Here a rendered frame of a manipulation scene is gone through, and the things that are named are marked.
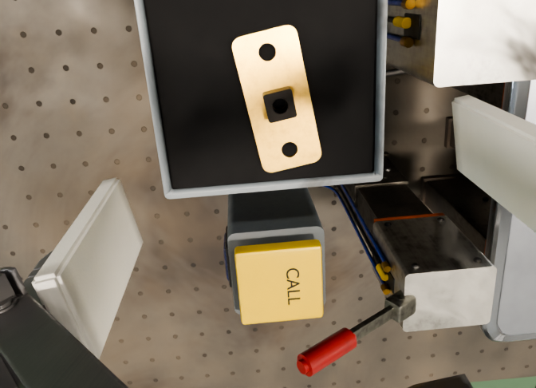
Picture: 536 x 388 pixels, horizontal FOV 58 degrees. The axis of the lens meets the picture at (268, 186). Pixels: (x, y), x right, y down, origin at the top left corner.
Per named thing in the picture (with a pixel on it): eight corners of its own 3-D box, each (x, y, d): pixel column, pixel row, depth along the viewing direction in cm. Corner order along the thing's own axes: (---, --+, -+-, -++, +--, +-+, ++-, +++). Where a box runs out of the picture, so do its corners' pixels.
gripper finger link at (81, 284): (99, 366, 13) (72, 372, 13) (144, 243, 20) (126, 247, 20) (57, 275, 12) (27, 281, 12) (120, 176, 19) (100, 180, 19)
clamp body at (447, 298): (384, 190, 83) (489, 326, 49) (316, 195, 82) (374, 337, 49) (386, 149, 80) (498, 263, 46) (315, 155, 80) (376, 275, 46)
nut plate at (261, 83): (322, 158, 31) (325, 164, 29) (263, 172, 31) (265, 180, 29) (294, 21, 27) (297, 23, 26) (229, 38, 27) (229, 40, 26)
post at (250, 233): (279, 144, 78) (329, 310, 37) (232, 148, 78) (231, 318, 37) (276, 97, 75) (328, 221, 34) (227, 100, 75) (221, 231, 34)
